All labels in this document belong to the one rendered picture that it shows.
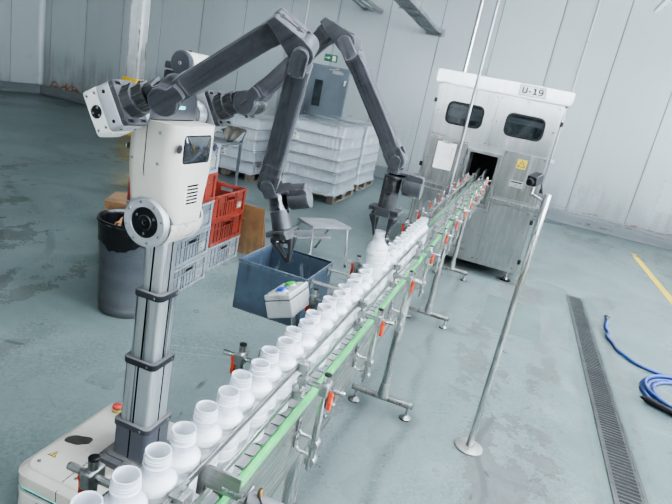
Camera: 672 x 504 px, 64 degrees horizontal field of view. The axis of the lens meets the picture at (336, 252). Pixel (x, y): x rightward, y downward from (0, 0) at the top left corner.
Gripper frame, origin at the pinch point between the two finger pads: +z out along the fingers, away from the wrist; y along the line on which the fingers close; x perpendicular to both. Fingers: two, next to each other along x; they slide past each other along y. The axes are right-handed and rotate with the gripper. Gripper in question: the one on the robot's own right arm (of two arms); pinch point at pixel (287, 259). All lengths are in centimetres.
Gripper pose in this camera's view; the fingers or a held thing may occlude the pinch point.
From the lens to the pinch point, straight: 159.4
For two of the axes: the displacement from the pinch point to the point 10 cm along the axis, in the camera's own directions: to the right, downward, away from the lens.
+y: 3.3, -2.2, 9.2
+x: -9.3, 0.7, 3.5
